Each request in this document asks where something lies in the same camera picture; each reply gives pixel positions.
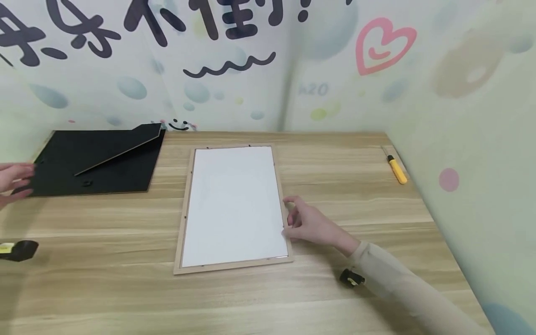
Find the black wrist band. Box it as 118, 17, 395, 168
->
339, 268, 366, 288
0, 240, 40, 262

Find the person's right forearm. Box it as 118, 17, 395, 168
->
347, 241, 496, 335

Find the black frame backing board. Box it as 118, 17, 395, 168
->
12, 123, 167, 198

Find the person's right hand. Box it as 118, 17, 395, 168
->
283, 195, 361, 257

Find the wooden picture frame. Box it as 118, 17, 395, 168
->
173, 144, 294, 276

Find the person's left hand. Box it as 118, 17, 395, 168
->
0, 162, 37, 208

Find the white paper sheet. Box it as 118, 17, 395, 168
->
181, 147, 289, 268

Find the yellow handled screwdriver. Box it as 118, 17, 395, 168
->
381, 146, 408, 185

